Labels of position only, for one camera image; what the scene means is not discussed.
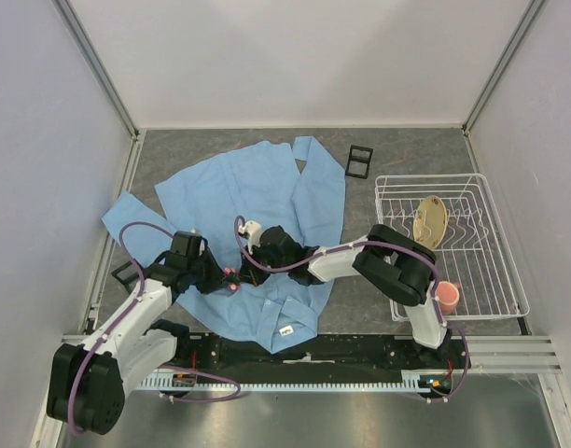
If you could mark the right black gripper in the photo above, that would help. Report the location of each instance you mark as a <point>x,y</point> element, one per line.
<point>249,274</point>

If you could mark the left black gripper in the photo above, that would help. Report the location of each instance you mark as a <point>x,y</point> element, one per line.
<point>216,272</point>

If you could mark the light blue shirt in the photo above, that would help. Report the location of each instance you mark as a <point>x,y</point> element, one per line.
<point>298,186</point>

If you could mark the pink flower plush brooch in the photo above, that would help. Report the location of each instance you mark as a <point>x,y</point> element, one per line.
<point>232,278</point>

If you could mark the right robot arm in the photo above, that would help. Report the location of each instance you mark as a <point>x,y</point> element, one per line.
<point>403,270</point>

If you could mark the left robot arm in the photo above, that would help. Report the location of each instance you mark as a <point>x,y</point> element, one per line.
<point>90,380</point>

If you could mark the beige ceramic plate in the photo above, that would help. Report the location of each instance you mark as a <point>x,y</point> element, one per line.
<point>430,222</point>

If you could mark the pink ceramic cup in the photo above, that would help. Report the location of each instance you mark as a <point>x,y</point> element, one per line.
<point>448,294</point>

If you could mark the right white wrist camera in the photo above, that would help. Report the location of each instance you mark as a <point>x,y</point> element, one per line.
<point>251,231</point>

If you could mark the black plastic frame left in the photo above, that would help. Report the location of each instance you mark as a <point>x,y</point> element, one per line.
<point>126,274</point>

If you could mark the black plastic frame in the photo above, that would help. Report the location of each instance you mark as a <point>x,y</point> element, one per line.
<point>358,162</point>
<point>126,274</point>

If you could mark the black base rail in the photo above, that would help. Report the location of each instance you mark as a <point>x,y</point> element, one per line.
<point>327,358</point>

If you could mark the black plastic frame back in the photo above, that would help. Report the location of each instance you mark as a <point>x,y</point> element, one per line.
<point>358,162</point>

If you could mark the white slotted cable duct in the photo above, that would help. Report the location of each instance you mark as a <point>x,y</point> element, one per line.
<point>167,381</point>

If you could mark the white wire dish rack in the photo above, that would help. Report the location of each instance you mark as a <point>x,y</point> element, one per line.
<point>473,251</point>

